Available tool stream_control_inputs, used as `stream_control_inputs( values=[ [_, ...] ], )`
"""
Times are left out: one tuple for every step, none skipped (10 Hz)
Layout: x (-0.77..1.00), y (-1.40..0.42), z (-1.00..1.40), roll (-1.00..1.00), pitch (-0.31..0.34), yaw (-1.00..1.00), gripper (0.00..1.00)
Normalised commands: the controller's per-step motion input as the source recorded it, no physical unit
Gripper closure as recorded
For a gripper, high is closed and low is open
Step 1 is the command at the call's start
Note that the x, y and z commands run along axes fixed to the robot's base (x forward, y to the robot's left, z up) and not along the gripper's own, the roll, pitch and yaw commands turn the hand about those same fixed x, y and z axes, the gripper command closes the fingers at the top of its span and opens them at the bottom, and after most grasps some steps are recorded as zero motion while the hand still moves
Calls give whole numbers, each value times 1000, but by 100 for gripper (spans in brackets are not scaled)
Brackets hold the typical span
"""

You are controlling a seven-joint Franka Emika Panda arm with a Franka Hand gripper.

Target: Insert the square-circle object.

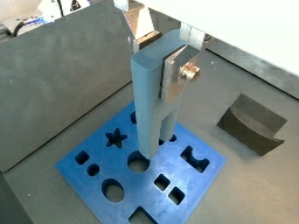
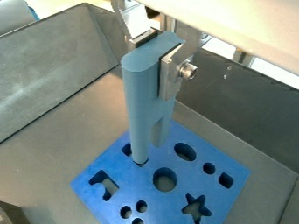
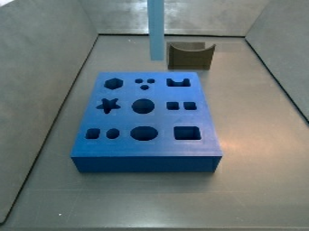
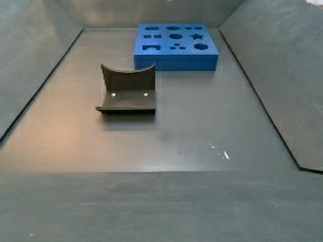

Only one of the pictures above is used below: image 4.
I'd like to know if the black curved holder stand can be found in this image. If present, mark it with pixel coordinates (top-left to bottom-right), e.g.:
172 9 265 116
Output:
95 65 156 113

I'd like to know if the blue shape sorter box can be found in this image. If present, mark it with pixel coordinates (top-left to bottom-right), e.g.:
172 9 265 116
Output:
133 23 218 71

